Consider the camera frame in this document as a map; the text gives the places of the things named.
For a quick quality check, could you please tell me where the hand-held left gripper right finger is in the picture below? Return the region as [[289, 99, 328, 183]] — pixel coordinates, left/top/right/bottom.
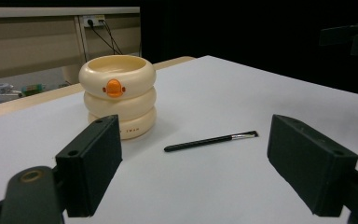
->
[[267, 114, 358, 217]]

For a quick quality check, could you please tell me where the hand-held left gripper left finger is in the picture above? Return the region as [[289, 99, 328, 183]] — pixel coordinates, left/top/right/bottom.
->
[[55, 114, 123, 218]]

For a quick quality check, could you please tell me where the cream ringed holder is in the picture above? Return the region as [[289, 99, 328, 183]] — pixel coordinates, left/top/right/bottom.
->
[[78, 54, 158, 141]]

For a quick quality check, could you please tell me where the black makeup brush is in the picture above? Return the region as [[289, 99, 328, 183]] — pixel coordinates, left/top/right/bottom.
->
[[163, 130, 259, 153]]

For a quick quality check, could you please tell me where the green object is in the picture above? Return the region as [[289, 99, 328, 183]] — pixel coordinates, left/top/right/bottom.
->
[[21, 83, 43, 96]]

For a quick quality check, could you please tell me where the pale round device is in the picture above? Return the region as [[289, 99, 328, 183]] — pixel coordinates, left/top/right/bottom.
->
[[0, 82, 22, 98]]

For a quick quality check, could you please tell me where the black power cable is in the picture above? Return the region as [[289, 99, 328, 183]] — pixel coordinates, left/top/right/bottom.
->
[[88, 20, 119, 56], [98, 20, 124, 56]]

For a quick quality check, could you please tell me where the white wall socket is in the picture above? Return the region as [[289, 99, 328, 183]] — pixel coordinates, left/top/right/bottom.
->
[[82, 14, 106, 28]]

